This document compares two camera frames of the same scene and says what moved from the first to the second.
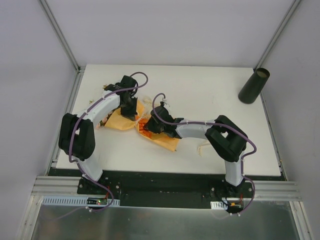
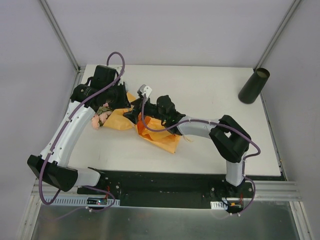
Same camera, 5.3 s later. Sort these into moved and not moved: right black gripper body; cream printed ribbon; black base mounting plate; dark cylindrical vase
Moved: cream printed ribbon; right black gripper body
Not moved: dark cylindrical vase; black base mounting plate
